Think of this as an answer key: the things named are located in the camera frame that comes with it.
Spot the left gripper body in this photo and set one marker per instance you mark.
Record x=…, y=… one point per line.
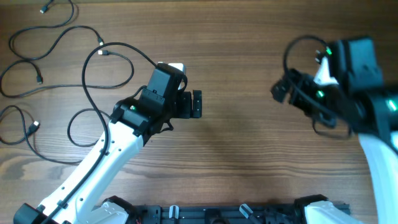
x=183, y=106

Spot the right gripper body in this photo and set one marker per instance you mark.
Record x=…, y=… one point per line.
x=318, y=100

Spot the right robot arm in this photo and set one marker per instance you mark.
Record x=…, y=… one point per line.
x=349, y=86

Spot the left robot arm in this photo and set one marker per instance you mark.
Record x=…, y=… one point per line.
x=132, y=123

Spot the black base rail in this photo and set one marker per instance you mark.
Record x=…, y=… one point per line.
x=269, y=214

